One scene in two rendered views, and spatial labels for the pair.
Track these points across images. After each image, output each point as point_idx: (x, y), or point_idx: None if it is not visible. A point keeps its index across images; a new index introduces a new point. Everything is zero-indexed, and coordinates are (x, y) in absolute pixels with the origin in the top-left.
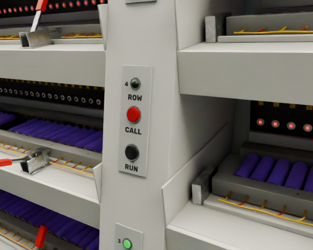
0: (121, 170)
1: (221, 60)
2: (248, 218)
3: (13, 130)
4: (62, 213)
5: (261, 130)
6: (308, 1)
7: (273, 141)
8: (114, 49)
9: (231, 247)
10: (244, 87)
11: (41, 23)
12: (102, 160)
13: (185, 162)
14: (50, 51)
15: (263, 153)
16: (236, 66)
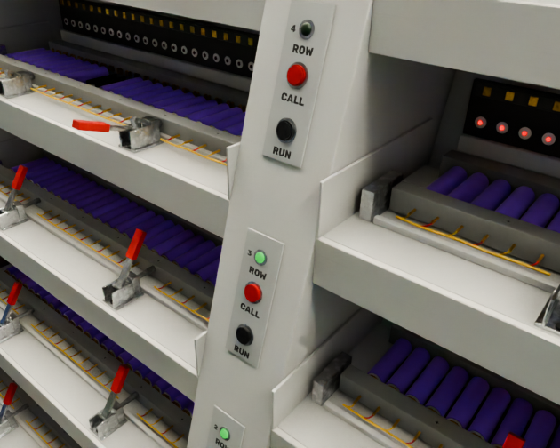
0: (267, 156)
1: (437, 7)
2: (432, 245)
3: (107, 89)
4: (172, 211)
5: (478, 136)
6: None
7: (494, 154)
8: None
9: (402, 273)
10: (461, 52)
11: None
12: (241, 140)
13: (358, 158)
14: None
15: (475, 169)
16: (457, 19)
